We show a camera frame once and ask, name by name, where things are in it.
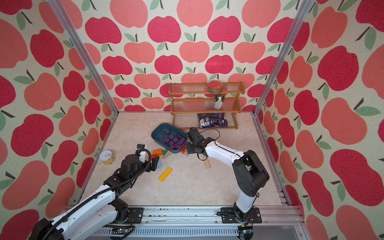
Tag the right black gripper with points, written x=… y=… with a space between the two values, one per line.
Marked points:
x=189 y=150

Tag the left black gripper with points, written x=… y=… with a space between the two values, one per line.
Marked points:
x=149 y=168

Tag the teal plastic storage bin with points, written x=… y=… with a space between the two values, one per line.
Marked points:
x=160 y=129

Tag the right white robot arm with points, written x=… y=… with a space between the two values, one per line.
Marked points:
x=250 y=173

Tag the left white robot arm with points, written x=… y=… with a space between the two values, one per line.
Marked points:
x=90 y=204

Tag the red arch block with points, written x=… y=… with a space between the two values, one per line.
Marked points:
x=184 y=149

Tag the yellow long block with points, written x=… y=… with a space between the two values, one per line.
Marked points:
x=165 y=174

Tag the orange block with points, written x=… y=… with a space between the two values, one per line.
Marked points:
x=158 y=152

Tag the natural wood long block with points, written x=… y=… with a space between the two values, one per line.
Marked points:
x=207 y=164

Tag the purple snack bag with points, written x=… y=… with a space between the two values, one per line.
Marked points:
x=212 y=120

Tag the natural wood triangle block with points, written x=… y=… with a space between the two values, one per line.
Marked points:
x=167 y=154

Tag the wooden three-tier shelf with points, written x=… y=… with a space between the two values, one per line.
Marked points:
x=190 y=99

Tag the yellow tin can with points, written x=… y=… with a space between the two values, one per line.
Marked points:
x=107 y=157

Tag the red round tin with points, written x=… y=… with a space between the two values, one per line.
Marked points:
x=215 y=87

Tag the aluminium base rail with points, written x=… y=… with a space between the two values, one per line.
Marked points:
x=164 y=222

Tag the right aluminium frame post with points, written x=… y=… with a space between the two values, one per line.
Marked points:
x=298 y=21

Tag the aluminium frame post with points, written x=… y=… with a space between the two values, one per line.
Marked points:
x=298 y=21
x=69 y=28

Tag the left aluminium frame post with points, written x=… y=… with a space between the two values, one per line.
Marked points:
x=69 y=28

